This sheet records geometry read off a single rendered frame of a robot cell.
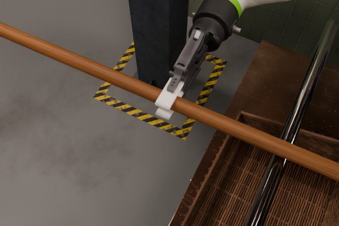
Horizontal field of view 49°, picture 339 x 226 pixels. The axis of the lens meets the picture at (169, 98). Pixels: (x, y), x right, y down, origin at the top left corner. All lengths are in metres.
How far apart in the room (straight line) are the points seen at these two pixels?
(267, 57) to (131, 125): 0.85
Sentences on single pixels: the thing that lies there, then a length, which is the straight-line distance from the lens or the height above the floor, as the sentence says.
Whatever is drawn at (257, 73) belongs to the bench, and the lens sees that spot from 1.55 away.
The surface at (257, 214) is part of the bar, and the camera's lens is 0.68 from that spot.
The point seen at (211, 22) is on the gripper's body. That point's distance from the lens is 0.81.
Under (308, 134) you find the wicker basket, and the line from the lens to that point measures 1.23.
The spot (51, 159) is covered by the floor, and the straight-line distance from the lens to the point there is 2.05.
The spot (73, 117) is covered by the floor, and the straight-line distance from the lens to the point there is 2.12.
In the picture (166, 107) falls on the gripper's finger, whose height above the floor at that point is 1.21.
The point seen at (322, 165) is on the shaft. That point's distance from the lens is 0.71.
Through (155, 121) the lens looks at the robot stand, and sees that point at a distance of 2.05.
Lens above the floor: 1.82
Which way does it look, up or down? 59 degrees down
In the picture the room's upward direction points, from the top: straight up
